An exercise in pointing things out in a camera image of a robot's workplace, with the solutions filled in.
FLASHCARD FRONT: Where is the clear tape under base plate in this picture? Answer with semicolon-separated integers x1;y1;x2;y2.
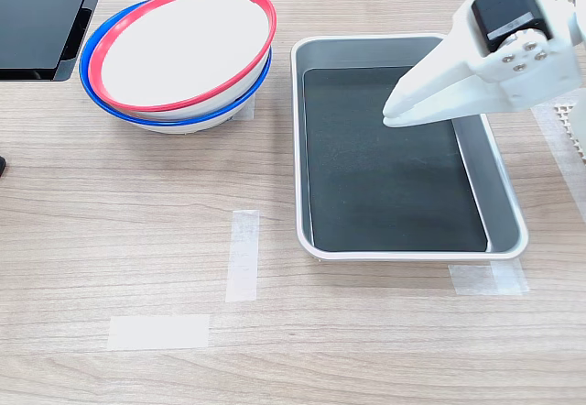
530;102;586;224

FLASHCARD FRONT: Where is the pale perforated base plate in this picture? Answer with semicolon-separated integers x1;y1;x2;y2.
552;102;586;164

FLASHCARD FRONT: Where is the long clear tape strip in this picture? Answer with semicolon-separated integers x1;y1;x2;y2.
225;209;261;303

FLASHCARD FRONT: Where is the small clear tape piece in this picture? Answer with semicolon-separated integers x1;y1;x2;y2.
230;98;255;123

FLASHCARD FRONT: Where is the clear tape patch by tray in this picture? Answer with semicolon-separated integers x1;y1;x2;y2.
448;259;531;296

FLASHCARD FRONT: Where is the black glossy panel device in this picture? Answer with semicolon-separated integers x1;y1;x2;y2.
0;0;111;82

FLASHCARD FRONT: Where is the black tray mat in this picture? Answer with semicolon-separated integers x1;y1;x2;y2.
301;66;489;254

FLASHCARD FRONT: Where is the red-rimmed white plate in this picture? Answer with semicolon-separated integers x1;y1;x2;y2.
88;0;278;125

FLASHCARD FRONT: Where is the wide clear tape strip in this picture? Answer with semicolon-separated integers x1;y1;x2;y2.
106;313;212;351

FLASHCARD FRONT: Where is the blue-rimmed white plate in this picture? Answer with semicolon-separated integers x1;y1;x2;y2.
78;0;274;136

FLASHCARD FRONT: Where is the steel tray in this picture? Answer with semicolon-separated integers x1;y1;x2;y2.
290;33;530;262

